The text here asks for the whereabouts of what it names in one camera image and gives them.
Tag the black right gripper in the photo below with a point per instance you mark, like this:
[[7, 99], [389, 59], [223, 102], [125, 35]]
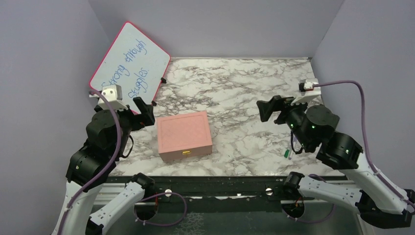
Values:
[[277, 103]]

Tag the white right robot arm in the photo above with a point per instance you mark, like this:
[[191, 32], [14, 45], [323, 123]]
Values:
[[315, 129]]

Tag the green marker pen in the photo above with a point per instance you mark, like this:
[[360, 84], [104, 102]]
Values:
[[288, 153]]

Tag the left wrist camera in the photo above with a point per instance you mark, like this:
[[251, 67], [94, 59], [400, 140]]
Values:
[[113, 95]]

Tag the pink framed whiteboard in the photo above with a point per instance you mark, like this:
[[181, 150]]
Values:
[[135, 63]]

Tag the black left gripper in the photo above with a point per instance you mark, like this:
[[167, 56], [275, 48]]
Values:
[[146, 118]]

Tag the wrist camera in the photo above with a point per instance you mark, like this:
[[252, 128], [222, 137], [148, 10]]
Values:
[[113, 95], [307, 91]]

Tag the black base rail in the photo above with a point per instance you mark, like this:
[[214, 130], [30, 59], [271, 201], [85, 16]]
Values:
[[211, 194]]

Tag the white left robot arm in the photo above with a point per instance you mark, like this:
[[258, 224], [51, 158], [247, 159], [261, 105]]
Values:
[[89, 168]]

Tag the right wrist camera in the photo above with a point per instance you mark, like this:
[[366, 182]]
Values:
[[307, 91]]

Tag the pink jewelry box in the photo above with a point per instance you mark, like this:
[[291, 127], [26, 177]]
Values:
[[183, 136]]

